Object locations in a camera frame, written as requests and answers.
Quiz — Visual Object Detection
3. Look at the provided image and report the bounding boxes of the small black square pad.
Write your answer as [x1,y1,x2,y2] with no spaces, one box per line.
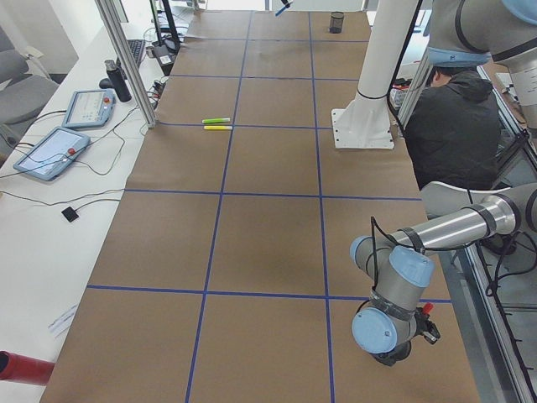
[61,207,79,222]

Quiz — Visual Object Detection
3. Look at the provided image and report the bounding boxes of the lower blue teach pendant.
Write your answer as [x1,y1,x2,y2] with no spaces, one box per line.
[13,127,91,181]

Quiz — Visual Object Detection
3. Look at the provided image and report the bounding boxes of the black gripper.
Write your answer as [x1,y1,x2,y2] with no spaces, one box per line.
[414,308,441,344]

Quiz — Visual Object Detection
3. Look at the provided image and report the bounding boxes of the red cylinder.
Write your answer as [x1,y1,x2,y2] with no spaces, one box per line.
[1,351,55,386]

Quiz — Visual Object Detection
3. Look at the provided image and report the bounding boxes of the green highlighter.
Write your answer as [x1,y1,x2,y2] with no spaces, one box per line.
[202,118,231,125]

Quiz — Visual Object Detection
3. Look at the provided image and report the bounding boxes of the yellow highlighter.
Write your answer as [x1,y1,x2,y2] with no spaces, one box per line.
[203,125,233,131]

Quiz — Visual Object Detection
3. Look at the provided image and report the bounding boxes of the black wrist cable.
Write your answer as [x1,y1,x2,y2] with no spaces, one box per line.
[370,216,537,295]

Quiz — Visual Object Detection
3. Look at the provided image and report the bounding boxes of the black keyboard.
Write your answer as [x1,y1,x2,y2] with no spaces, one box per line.
[127,39,146,67]

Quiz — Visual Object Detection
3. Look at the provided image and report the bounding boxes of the black water bottle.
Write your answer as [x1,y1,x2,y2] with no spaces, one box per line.
[104,60,132,102]

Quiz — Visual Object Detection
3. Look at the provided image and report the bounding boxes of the aluminium frame post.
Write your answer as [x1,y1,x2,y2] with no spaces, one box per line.
[95,0,156,128]

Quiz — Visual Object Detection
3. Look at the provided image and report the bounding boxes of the person in black jacket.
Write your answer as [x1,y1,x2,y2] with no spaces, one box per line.
[404,66,501,191]

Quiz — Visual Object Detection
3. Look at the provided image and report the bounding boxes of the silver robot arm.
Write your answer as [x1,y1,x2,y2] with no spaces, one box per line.
[350,1,536,366]

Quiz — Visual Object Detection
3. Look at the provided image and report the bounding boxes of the upper blue teach pendant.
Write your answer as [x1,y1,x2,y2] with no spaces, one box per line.
[62,89,115,129]

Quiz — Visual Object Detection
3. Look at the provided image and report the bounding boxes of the blue teach pendant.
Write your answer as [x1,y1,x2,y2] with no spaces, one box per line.
[13,127,91,181]
[62,89,115,129]

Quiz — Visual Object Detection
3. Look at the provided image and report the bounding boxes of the blue marker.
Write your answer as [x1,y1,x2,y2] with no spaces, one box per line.
[274,3,291,17]

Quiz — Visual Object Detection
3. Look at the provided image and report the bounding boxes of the red white marker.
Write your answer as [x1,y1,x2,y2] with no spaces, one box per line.
[422,302,434,316]

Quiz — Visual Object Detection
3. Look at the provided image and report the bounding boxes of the white pedestal column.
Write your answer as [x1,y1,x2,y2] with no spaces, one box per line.
[331,0,421,149]

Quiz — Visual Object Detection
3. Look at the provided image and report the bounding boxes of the far black mesh pen cup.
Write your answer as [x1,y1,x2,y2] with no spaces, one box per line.
[329,11,345,34]

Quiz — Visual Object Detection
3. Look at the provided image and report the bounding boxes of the grey office chair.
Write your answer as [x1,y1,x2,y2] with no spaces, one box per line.
[1,29,59,163]

